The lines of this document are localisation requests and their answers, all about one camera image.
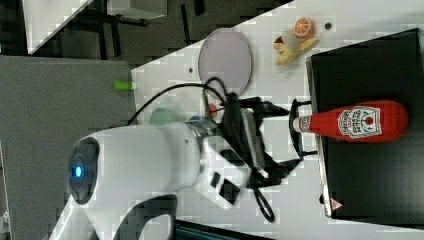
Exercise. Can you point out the green marker pen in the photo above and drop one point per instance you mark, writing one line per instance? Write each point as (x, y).
(121, 85)

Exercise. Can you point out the small red toy piece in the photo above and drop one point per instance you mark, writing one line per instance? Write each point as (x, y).
(212, 110)

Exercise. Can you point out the yellow toy fruit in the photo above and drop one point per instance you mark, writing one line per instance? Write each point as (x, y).
(290, 46)

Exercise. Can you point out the green plastic cup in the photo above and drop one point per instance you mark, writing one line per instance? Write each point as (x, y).
(164, 116)

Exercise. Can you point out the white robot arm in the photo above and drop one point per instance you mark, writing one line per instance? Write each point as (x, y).
(123, 182)

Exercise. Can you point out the grey round plate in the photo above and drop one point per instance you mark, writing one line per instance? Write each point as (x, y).
(225, 54)

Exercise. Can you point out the black oven knob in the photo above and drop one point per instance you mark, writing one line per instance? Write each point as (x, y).
(321, 199)

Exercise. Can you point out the orange slice toy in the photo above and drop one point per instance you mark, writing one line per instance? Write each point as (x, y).
(304, 28)

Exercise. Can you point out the black steel toaster oven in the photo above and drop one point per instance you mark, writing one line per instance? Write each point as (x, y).
(368, 98)

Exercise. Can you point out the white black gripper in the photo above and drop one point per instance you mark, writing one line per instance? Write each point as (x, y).
(226, 171)

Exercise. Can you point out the red plush ketchup bottle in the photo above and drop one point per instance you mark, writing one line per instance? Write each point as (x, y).
(367, 122)

